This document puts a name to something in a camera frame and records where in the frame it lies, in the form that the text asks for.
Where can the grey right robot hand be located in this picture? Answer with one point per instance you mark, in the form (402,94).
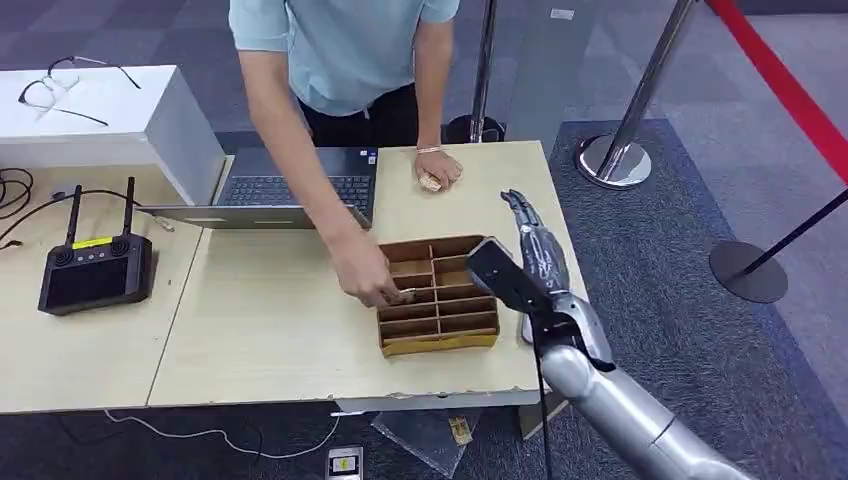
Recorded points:
(543,252)

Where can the person's left hand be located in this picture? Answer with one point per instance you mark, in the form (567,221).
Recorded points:
(440,167)

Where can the person's right hand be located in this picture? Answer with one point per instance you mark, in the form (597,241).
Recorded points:
(364,268)

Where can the stack of tan cards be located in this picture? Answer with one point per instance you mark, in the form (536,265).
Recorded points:
(430,182)

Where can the single tan card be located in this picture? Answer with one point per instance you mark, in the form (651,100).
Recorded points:
(407,296)

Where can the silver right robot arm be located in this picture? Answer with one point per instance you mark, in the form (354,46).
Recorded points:
(616,397)

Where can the flat grey device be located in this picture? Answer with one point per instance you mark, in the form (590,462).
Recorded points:
(526,331)

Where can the wooden card box with slots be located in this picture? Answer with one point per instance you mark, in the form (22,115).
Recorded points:
(437,318)

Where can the thin stanchion with black base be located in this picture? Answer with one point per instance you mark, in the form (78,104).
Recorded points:
(484,66)

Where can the dark grey floor mat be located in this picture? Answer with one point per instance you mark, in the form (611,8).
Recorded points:
(662,278)

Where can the grey laptop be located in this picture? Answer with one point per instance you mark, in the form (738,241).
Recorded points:
(265,189)

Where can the person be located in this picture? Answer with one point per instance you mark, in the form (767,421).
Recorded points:
(344,60)

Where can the desk leg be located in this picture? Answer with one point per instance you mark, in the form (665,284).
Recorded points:
(530,417)

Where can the transparent plate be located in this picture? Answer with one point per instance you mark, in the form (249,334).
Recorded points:
(417,437)

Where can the small yellow card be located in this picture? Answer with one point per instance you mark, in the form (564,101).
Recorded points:
(460,430)

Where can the white floor label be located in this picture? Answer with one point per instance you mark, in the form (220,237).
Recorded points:
(562,14)

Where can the floor socket box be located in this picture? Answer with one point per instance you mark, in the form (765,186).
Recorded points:
(344,464)

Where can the usb plug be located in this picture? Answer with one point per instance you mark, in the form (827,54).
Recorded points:
(166,224)

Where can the black stanchion with round base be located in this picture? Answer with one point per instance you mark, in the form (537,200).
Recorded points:
(748,272)

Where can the black remote controller with antennas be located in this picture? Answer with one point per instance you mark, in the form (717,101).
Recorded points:
(93,278)

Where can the red barrier belt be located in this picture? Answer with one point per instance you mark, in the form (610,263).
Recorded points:
(782,86)

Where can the white box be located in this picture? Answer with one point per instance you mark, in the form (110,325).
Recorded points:
(99,119)

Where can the black-rimmed glasses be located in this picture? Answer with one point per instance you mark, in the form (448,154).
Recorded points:
(50,86)

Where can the chrome stanchion post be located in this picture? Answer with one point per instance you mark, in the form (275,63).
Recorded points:
(636,99)

